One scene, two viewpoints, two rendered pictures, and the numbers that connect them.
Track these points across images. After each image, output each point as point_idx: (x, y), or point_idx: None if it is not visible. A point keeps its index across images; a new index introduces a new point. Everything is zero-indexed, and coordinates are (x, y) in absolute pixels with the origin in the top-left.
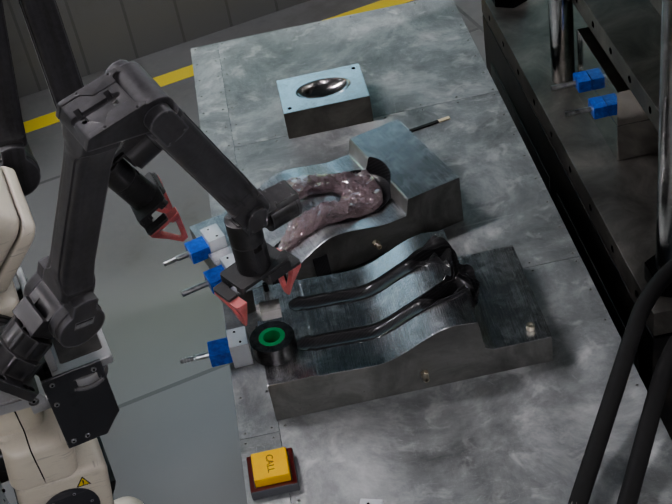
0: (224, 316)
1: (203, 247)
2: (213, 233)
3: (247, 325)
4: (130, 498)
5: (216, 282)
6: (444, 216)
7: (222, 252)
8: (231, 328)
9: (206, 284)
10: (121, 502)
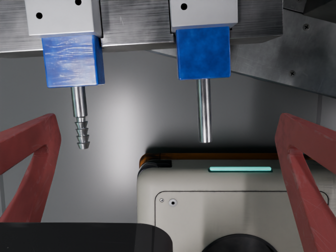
0: (242, 72)
1: (89, 48)
2: (64, 6)
3: (291, 41)
4: (146, 180)
5: (230, 62)
6: None
7: (115, 11)
8: (281, 71)
9: (209, 83)
10: (149, 188)
